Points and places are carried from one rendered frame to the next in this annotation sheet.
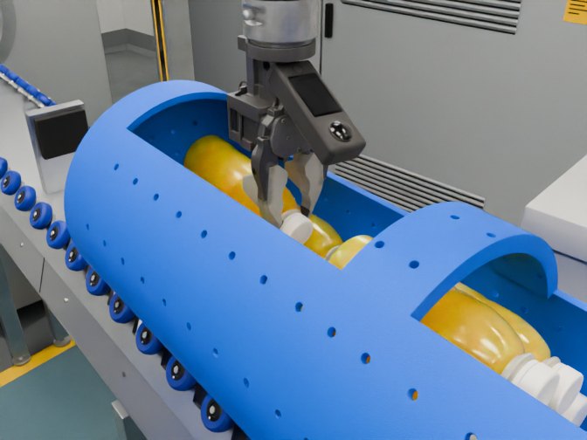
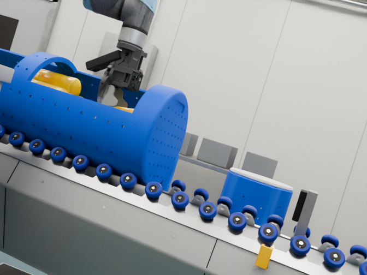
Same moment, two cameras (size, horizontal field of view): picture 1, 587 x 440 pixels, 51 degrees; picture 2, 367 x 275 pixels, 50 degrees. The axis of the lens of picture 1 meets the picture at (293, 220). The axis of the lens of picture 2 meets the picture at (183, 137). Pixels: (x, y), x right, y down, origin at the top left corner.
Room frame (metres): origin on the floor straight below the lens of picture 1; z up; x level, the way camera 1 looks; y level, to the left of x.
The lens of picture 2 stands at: (1.68, -0.40, 1.13)
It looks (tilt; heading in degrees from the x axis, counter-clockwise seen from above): 1 degrees down; 148
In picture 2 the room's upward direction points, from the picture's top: 17 degrees clockwise
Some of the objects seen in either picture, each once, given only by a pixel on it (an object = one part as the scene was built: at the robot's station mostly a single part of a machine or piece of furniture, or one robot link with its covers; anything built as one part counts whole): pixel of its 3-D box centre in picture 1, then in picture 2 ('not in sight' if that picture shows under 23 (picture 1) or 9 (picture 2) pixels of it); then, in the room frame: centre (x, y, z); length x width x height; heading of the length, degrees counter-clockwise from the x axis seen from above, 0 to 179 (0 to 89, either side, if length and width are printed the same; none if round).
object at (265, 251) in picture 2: not in sight; (265, 253); (1.07, 0.29, 0.92); 0.08 x 0.03 x 0.05; 129
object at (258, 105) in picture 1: (276, 95); (125, 67); (0.62, 0.02, 1.25); 0.09 x 0.08 x 0.12; 39
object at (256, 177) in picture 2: not in sight; (260, 178); (0.44, 0.82, 1.03); 0.28 x 0.28 x 0.01
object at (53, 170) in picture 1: (65, 148); (300, 219); (1.02, 0.42, 1.00); 0.10 x 0.04 x 0.15; 129
